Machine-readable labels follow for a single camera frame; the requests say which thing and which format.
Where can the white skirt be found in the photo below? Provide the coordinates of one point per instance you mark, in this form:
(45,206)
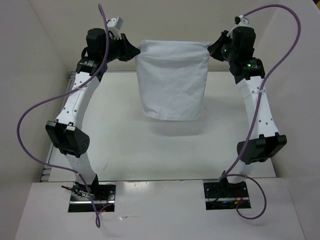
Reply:
(172,78)

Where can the aluminium table frame rail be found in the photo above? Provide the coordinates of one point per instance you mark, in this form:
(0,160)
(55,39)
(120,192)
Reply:
(56,134)

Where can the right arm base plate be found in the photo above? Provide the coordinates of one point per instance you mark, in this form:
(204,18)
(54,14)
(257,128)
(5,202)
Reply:
(223,195)

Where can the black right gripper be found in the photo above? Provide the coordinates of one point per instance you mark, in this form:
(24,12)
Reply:
(214,48)

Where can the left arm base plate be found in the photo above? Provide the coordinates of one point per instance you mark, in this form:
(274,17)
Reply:
(103,199)

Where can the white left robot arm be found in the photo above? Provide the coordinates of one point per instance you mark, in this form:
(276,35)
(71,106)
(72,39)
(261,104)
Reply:
(66,131)

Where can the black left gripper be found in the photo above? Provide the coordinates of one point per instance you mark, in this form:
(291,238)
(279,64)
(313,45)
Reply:
(128,50)

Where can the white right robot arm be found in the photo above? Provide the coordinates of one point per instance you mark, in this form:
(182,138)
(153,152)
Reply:
(264,140)

